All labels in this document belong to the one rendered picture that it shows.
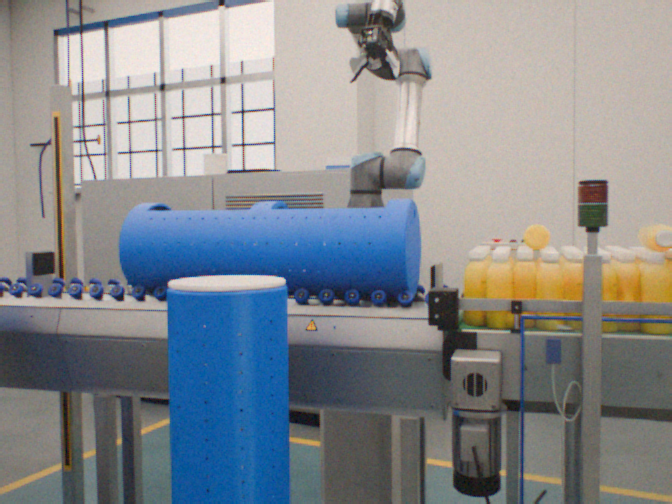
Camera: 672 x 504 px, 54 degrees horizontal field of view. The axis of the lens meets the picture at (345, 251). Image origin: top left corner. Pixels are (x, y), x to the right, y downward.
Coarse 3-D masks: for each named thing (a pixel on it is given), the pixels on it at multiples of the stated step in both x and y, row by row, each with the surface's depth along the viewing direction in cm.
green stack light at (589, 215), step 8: (584, 208) 141; (592, 208) 140; (600, 208) 140; (608, 208) 141; (584, 216) 141; (592, 216) 140; (600, 216) 140; (608, 216) 142; (584, 224) 141; (592, 224) 140; (600, 224) 140; (608, 224) 142
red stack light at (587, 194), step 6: (582, 186) 141; (588, 186) 140; (594, 186) 140; (600, 186) 140; (606, 186) 140; (582, 192) 141; (588, 192) 140; (594, 192) 140; (600, 192) 140; (606, 192) 140; (582, 198) 142; (588, 198) 140; (594, 198) 140; (600, 198) 140; (606, 198) 140
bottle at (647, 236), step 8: (648, 224) 172; (656, 224) 163; (664, 224) 161; (640, 232) 172; (648, 232) 162; (656, 232) 159; (640, 240) 172; (648, 240) 162; (656, 240) 158; (648, 248) 168; (656, 248) 160; (664, 248) 159
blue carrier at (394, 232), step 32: (128, 224) 200; (160, 224) 198; (192, 224) 195; (224, 224) 192; (256, 224) 189; (288, 224) 187; (320, 224) 184; (352, 224) 182; (384, 224) 179; (416, 224) 194; (128, 256) 199; (160, 256) 196; (192, 256) 193; (224, 256) 190; (256, 256) 188; (288, 256) 185; (320, 256) 183; (352, 256) 180; (384, 256) 178; (416, 256) 195; (288, 288) 191; (320, 288) 188; (352, 288) 186; (384, 288) 183; (416, 288) 195
